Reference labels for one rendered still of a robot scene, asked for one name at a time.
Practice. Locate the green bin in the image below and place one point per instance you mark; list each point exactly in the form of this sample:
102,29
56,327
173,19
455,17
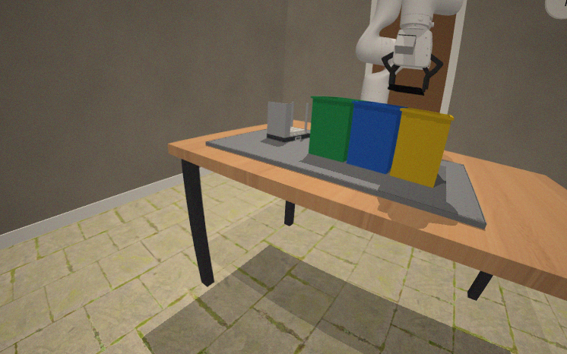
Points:
330,127

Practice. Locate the blue bin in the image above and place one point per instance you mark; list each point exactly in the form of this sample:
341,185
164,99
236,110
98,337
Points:
373,136

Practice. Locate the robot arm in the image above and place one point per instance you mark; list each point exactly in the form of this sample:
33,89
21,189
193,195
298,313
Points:
371,47

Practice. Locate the yellow open bin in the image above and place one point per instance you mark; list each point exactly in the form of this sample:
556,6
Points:
420,145

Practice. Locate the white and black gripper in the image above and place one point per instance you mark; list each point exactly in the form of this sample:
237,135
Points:
420,59

